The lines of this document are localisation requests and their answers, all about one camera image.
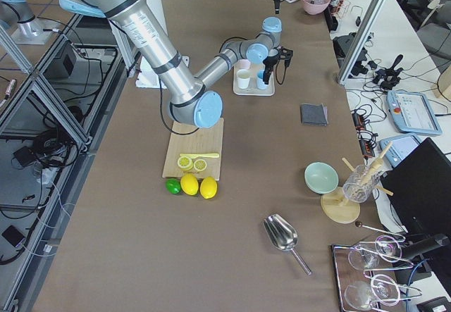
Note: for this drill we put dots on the mint green bowl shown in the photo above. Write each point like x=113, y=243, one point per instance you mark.
x=321, y=178

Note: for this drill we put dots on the pale yellow white cup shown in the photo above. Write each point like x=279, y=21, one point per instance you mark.
x=243, y=78

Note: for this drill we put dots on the light blue cup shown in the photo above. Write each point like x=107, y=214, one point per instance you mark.
x=261, y=85

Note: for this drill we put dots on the dark grey folded cloth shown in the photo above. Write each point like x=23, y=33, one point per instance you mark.
x=314, y=114

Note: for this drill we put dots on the pink cup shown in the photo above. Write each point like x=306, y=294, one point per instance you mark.
x=243, y=64

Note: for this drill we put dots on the chrome wine glass rack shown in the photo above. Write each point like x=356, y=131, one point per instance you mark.
x=345, y=275

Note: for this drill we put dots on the black monitor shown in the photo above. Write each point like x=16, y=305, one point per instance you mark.
x=421, y=190

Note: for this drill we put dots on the yellow plastic knife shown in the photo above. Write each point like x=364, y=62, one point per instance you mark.
x=206, y=155

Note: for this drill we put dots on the wooden cutting board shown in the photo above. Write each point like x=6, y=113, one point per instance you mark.
x=203, y=141

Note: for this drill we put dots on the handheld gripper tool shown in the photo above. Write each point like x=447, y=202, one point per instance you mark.
x=387, y=78

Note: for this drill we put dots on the blue teach pendant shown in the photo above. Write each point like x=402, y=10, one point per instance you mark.
x=402, y=146
x=411, y=112

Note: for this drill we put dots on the clear textured glass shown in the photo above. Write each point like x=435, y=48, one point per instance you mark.
x=360, y=184

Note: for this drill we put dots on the shiny metal scoop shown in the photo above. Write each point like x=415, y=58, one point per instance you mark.
x=284, y=237

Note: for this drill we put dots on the whole yellow lemon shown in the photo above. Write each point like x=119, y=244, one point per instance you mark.
x=189, y=184

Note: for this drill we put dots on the cream rabbit tray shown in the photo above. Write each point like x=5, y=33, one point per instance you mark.
x=252, y=88

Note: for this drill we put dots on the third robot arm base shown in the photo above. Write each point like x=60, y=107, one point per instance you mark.
x=30, y=28

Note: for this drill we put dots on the wine glass on rack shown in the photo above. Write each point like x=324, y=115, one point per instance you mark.
x=366, y=255

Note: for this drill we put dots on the wooden stand round base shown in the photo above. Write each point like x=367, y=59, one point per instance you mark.
x=338, y=208

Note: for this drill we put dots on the aluminium frame post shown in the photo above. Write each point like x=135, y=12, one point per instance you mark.
x=357, y=45

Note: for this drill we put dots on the green lime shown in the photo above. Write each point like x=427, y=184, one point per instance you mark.
x=173, y=186

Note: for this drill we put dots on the pink bowl with ice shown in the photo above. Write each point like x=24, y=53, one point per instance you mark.
x=314, y=7

